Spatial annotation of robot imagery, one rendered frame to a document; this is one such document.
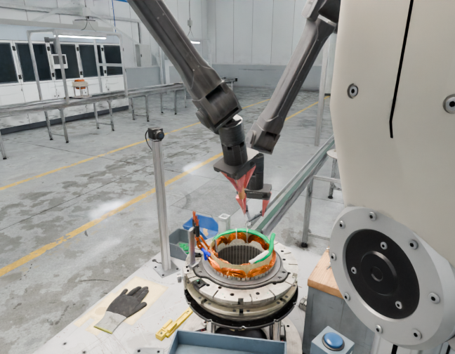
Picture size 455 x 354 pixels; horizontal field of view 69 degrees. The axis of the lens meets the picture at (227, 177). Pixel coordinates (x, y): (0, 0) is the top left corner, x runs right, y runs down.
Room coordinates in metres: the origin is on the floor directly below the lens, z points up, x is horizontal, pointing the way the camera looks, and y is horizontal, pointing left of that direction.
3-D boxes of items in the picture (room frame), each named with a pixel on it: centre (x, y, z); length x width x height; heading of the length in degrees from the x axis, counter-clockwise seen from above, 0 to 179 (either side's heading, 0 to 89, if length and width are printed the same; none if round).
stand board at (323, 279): (0.79, -0.36, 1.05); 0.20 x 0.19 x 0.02; 148
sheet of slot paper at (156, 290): (0.97, 0.38, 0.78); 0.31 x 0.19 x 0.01; 153
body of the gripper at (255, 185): (0.94, -0.08, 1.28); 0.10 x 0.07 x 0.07; 75
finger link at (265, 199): (0.94, -0.10, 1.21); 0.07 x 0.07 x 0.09; 75
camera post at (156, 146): (1.18, 0.26, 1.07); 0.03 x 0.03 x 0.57; 38
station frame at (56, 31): (7.09, 2.98, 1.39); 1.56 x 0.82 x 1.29; 153
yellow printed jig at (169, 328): (0.90, 0.16, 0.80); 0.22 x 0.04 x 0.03; 146
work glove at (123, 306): (0.96, 0.37, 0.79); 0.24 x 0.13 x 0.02; 153
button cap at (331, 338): (0.57, -0.24, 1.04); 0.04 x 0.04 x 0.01
